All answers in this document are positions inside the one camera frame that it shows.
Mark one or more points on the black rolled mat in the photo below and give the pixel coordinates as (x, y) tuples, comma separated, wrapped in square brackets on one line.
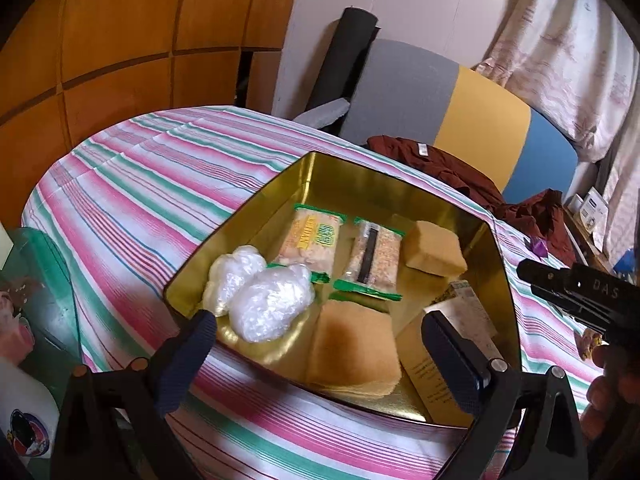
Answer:
[(339, 71)]

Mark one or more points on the white plastic chair armrest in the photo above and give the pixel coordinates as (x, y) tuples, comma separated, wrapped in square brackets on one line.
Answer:
[(324, 115)]

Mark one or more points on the white blue medicine box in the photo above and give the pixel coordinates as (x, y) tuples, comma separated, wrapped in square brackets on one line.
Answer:
[(594, 214)]

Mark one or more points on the small purple snack packet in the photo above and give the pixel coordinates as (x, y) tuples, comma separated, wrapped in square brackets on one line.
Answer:
[(538, 246)]

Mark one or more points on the wooden side table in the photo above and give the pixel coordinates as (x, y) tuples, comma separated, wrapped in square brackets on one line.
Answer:
[(586, 251)]

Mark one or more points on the striped pink green bedspread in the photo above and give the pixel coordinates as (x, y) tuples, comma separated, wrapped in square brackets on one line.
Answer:
[(129, 205)]

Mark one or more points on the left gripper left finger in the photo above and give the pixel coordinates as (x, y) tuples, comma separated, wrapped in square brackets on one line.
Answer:
[(88, 442)]

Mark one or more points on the gold metal tin box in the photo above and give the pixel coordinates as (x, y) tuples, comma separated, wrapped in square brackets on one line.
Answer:
[(335, 184)]

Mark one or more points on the grey yellow blue chair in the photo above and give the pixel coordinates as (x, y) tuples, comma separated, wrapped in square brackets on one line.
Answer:
[(412, 93)]

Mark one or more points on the maroon red garment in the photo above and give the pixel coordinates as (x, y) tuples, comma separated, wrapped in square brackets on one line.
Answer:
[(540, 215)]

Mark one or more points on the beige cardboard box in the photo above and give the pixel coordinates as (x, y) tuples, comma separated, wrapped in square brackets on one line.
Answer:
[(448, 386)]

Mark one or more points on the orange sponge block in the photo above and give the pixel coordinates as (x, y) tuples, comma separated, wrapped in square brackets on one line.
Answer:
[(431, 249), (353, 352)]

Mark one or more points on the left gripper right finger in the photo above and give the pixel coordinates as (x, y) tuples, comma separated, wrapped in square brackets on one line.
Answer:
[(548, 444)]

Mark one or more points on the blue white kettle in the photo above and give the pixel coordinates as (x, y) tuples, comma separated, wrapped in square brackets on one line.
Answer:
[(627, 263)]

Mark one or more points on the person right hand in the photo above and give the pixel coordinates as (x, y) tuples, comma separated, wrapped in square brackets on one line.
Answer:
[(620, 381)]

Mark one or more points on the white crumpled plastic bag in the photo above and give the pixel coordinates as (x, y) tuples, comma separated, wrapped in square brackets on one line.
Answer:
[(261, 300)]

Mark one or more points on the pink floral curtain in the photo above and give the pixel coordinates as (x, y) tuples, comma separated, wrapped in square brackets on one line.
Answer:
[(574, 62)]

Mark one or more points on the wooden wardrobe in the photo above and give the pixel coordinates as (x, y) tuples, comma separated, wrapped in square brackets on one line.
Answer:
[(72, 68)]

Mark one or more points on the green rice cracker packet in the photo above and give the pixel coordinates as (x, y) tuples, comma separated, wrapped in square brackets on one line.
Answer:
[(311, 240)]

